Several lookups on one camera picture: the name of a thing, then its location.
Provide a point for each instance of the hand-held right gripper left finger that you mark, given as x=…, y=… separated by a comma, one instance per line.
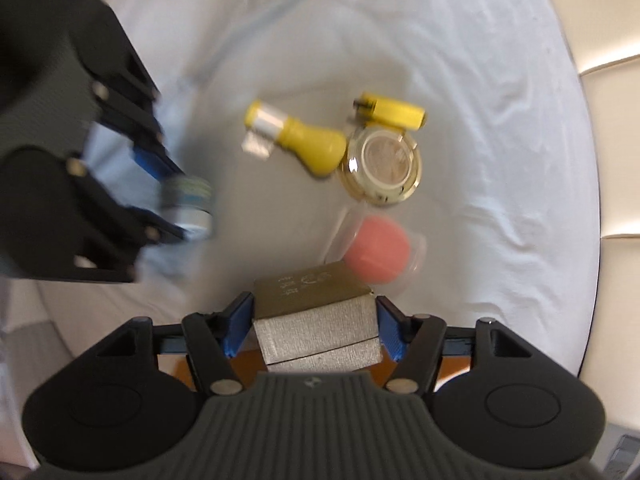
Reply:
x=238, y=327

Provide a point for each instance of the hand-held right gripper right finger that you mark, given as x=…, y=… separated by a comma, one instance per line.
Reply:
x=390, y=327

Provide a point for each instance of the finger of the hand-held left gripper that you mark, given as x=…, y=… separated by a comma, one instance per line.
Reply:
x=150, y=160
x=150, y=227

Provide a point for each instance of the small glitter jar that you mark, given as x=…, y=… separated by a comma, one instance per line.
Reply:
x=187, y=205

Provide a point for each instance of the small gold box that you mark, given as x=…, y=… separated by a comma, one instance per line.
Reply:
x=315, y=330

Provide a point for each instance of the pink sponge in clear case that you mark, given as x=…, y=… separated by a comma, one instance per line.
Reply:
x=377, y=250

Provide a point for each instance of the yellow bulb-shaped bottle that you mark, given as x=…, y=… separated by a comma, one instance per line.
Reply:
x=310, y=142

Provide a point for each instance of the round gold powder compact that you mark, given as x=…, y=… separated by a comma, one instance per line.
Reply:
x=380, y=162

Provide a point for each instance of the yellow cylindrical gadget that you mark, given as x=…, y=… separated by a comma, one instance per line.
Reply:
x=395, y=114

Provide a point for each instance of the cream padded headboard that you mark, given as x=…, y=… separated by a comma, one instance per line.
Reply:
x=615, y=160

